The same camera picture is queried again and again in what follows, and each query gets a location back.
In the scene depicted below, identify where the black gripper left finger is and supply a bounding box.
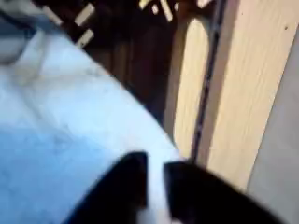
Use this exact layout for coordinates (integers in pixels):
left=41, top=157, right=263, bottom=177
left=64, top=150, right=150, bottom=224

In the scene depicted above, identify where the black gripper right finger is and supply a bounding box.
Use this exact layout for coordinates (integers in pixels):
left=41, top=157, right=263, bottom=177
left=163, top=161, right=281, bottom=224

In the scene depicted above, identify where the white sock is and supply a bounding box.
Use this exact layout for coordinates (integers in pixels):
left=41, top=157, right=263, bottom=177
left=0, top=6, right=185, bottom=224

